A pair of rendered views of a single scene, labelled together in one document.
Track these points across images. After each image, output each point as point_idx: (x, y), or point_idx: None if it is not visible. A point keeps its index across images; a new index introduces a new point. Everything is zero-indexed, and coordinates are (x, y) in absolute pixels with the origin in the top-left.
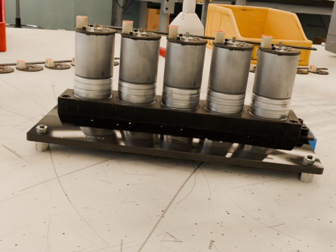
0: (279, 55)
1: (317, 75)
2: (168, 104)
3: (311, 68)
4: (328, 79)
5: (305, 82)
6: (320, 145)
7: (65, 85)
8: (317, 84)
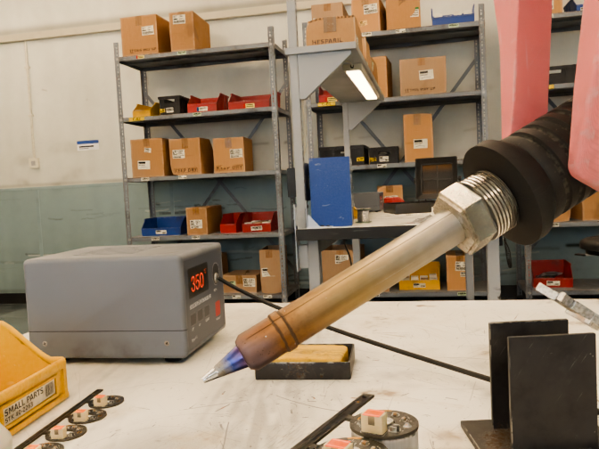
0: (413, 435)
1: (118, 408)
2: None
3: (101, 401)
4: (143, 406)
5: (142, 431)
6: None
7: None
8: (160, 425)
